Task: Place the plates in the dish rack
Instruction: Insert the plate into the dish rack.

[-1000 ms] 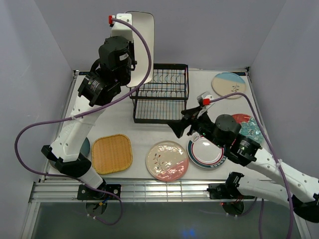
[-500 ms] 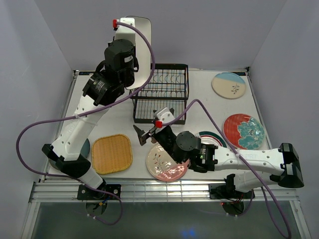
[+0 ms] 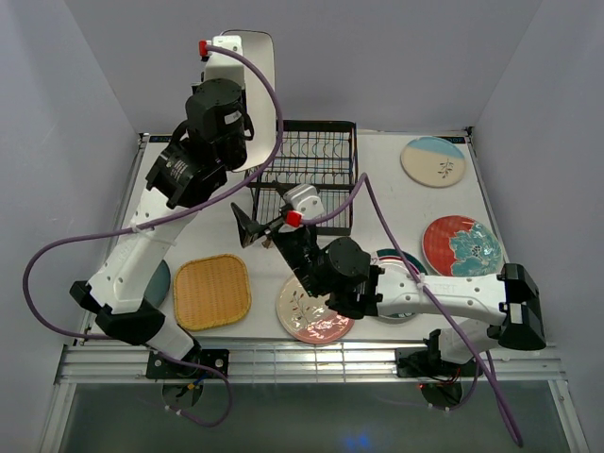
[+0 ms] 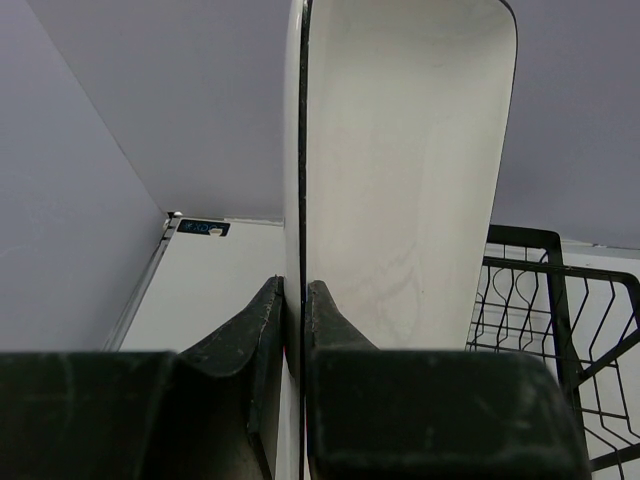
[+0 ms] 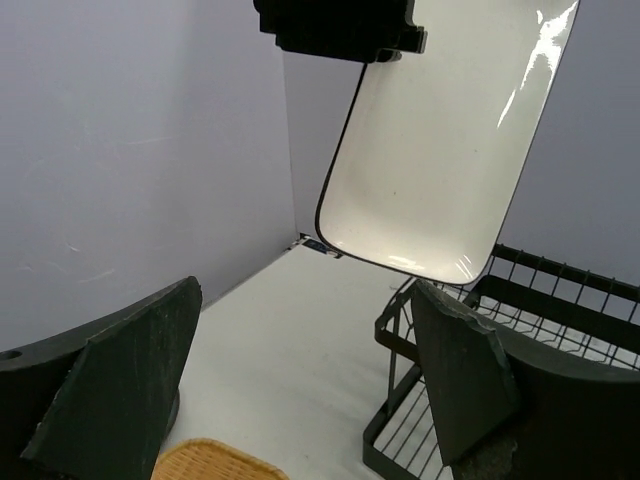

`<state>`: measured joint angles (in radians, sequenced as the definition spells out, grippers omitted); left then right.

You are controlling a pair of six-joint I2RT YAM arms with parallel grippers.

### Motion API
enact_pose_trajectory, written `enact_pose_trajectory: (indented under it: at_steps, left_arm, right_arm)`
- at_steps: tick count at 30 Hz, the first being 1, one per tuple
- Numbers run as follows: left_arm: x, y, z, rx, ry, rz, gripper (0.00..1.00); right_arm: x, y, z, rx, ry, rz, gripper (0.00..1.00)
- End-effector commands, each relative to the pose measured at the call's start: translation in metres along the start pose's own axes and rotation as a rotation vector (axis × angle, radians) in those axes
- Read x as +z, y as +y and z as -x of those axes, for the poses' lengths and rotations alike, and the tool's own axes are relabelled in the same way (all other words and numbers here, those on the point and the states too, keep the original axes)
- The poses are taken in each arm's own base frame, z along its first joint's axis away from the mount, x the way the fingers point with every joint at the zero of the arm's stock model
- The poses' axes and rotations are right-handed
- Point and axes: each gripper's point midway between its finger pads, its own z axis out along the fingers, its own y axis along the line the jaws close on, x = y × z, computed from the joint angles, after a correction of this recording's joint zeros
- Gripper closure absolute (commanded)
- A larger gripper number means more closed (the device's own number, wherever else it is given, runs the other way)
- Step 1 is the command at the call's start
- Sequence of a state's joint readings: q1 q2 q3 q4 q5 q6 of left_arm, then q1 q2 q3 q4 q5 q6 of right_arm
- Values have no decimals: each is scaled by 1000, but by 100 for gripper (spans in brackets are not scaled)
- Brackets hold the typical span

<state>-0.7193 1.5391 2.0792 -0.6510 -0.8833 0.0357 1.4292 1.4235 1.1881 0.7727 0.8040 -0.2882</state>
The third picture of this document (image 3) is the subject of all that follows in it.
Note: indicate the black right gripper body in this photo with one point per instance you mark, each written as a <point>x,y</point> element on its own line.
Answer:
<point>299,248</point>

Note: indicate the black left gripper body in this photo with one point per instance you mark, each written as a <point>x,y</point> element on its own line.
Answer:
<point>239,152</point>

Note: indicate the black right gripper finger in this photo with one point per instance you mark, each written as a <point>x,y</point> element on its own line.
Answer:
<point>282,190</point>
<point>249,230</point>

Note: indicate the white rectangular plate black rim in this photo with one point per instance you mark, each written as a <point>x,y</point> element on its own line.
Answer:
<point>258,47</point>

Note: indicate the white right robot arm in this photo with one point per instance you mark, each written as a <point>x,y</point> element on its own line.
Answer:
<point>497,309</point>

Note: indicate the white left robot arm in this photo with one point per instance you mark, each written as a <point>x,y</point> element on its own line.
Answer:
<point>182,177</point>

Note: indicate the woven bamboo square tray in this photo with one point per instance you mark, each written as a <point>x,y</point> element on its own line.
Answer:
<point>211,292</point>

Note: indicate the cream pink floral plate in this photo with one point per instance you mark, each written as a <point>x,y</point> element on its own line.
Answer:
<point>309,319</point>

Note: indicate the white plate green red rim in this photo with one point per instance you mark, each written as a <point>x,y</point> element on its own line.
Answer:
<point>388,258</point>

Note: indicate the dark teal round plate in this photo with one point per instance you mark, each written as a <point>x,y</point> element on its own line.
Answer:
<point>159,285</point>

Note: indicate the cream plate blue top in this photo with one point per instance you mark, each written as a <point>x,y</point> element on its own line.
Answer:
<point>433,162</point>

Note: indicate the red plate blue flower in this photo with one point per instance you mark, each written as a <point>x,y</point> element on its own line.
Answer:
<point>459,246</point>

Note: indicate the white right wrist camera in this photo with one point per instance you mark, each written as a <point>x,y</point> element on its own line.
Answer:
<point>304,204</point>

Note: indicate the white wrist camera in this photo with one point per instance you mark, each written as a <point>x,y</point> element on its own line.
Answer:
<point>219,65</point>
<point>304,204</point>

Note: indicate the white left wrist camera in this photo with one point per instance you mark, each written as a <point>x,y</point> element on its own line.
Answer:
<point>219,65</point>

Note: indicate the black wire dish rack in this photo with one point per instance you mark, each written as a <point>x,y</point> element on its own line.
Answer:
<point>323,154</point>

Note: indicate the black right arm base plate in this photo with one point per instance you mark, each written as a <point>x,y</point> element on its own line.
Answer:
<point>420,363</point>

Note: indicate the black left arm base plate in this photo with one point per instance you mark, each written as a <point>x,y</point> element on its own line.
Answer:
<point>205,365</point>

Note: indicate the aluminium front frame rail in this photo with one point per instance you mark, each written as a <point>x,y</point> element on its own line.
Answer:
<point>289,362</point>

